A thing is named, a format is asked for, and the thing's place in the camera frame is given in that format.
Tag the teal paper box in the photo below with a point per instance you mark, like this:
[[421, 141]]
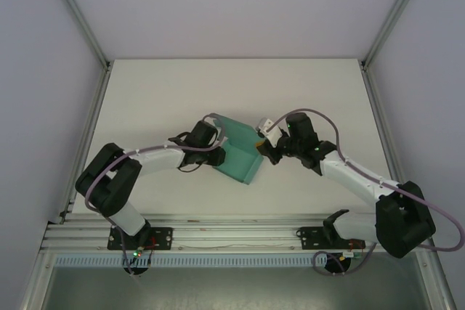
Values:
[[239, 165]]

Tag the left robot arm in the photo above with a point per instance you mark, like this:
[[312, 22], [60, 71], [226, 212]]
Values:
[[156, 159]]

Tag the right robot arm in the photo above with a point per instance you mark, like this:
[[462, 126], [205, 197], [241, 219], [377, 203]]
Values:
[[356, 177]]

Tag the small LED circuit board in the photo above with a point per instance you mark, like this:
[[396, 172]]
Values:
[[138, 252], [353, 254]]

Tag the grey metal panel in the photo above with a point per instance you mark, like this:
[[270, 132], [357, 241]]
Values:
[[236, 288]]

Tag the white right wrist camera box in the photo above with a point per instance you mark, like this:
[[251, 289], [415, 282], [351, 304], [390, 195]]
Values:
[[269, 128]]

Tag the aluminium mounting rail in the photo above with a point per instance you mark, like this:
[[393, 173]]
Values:
[[236, 237]]

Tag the aluminium table side rail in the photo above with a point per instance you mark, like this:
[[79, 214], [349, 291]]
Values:
[[92, 125], [381, 117]]

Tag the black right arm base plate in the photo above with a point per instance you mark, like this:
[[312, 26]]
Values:
[[309, 237]]

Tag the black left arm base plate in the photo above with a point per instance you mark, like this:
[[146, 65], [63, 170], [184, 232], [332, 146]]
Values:
[[161, 238]]

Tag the aluminium frame post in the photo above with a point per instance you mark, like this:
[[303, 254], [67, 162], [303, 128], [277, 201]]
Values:
[[78, 12], [396, 12]]

